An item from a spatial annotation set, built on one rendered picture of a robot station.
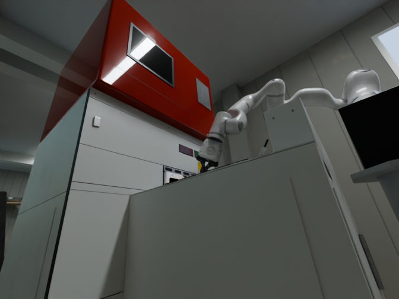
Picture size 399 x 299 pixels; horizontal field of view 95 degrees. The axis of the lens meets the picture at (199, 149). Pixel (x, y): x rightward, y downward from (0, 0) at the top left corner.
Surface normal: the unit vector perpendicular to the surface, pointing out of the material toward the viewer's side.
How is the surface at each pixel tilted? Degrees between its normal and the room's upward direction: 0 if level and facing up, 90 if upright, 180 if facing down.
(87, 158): 90
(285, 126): 90
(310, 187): 90
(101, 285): 90
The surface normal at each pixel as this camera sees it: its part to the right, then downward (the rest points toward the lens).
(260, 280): -0.63, -0.26
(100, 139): 0.77, -0.31
